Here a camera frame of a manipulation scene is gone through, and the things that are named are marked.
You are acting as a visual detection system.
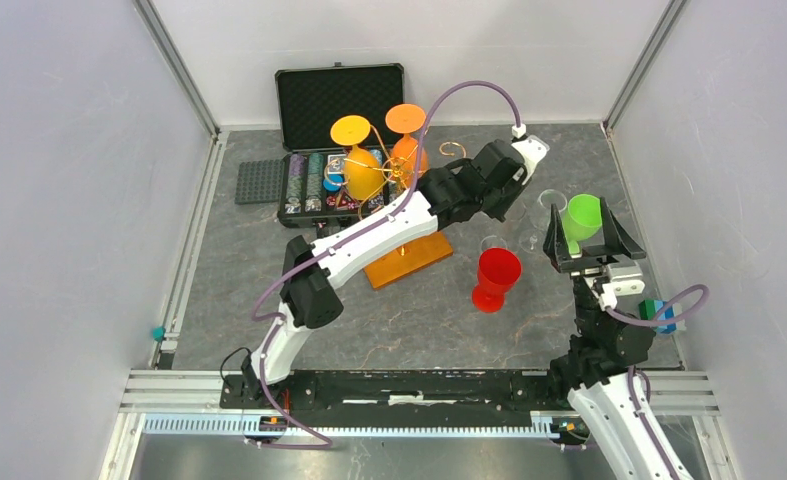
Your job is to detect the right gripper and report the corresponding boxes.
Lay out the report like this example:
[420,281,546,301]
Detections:
[541,195,645,338]

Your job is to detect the green wine glass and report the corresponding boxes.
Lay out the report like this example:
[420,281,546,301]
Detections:
[561,193,602,256]

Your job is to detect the clear wine glass back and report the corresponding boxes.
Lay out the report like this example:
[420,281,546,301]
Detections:
[519,189,568,253]

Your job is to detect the clear wine glass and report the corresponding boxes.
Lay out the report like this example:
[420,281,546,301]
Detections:
[480,200,527,252]
[519,189,568,253]

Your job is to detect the red wine glass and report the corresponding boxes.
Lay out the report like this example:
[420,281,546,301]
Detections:
[471,248,522,313]

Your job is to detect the clear wine glass front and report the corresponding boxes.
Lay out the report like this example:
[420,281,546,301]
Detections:
[480,200,527,252]

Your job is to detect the orange wine glass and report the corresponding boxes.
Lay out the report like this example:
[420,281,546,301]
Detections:
[385,103,429,190]

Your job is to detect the yellow wine glass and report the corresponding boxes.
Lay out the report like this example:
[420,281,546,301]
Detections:
[330,115,385,201]

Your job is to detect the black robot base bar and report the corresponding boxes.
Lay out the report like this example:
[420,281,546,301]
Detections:
[220,368,560,429]

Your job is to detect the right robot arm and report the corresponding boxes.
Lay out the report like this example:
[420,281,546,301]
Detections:
[543,194,691,479]

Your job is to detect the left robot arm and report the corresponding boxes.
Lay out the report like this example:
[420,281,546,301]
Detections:
[244,135,550,408]

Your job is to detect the orange wooden rack base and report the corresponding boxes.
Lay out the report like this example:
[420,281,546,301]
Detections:
[363,232,453,290]

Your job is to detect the blue green toy blocks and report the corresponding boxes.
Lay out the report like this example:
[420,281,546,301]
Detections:
[638,299,686,334]

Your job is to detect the black poker chip case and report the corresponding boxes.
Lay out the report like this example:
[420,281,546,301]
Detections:
[275,63,404,238]

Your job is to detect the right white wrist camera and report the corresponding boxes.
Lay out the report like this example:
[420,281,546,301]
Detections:
[595,262,646,310]

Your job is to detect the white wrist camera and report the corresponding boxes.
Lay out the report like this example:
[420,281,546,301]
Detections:
[511,135,550,185]
[595,262,646,310]

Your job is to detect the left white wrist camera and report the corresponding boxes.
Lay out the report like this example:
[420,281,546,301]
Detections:
[511,135,550,185]

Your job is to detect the white slotted cable duct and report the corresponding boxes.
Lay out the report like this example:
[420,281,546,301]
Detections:
[142,413,580,440]

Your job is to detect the gold wire glass rack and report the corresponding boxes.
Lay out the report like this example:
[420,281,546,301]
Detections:
[327,104,437,262]

